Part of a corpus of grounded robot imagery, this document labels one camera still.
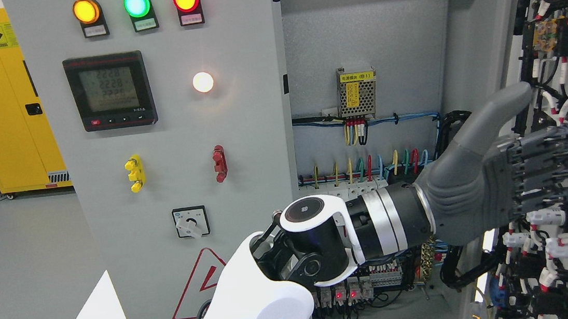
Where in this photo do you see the yellow indicator lamp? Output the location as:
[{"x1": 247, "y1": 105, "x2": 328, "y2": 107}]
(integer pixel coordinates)
[{"x1": 72, "y1": 0, "x2": 101, "y2": 25}]

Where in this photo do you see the black white rotary switch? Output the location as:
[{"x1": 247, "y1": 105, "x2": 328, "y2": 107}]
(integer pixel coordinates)
[{"x1": 171, "y1": 205, "x2": 211, "y2": 239}]

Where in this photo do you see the red terminal block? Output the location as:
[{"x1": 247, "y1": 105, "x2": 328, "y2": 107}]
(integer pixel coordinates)
[{"x1": 212, "y1": 145, "x2": 228, "y2": 183}]

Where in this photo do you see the black digital power meter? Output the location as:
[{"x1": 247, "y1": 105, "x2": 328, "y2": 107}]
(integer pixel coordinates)
[{"x1": 63, "y1": 50, "x2": 158, "y2": 132}]

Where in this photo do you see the white socket breaker row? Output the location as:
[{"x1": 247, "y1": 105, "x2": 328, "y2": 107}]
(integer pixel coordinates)
[{"x1": 297, "y1": 179, "x2": 388, "y2": 201}]

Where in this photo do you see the relay terminal row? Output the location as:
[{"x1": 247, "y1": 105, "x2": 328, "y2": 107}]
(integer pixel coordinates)
[{"x1": 311, "y1": 260, "x2": 405, "y2": 313}]

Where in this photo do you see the yellow terminal block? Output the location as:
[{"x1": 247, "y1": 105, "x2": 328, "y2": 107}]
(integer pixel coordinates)
[{"x1": 124, "y1": 155, "x2": 146, "y2": 193}]

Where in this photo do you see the black corrugated cable conduit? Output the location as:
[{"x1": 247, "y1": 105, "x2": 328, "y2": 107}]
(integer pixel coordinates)
[{"x1": 423, "y1": 109, "x2": 489, "y2": 292}]

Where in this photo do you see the red electric hazard sign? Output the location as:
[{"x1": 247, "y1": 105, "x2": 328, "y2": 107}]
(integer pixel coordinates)
[{"x1": 172, "y1": 247, "x2": 226, "y2": 319}]

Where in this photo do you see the perforated metal power supply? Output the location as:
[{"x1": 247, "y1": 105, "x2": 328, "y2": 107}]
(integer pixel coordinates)
[{"x1": 336, "y1": 66, "x2": 377, "y2": 119}]

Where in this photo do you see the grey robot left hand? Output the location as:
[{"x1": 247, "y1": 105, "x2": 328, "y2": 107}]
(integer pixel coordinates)
[{"x1": 415, "y1": 82, "x2": 568, "y2": 245}]

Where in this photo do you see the yellow safety cabinet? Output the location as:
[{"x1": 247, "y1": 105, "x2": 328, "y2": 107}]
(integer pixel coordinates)
[{"x1": 0, "y1": 8, "x2": 72, "y2": 195}]

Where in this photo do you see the green indicator lamp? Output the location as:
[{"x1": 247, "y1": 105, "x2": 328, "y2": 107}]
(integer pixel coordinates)
[{"x1": 123, "y1": 0, "x2": 151, "y2": 18}]

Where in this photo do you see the white indicator lamp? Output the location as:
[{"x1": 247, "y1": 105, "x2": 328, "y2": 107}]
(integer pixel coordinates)
[{"x1": 191, "y1": 72, "x2": 215, "y2": 93}]

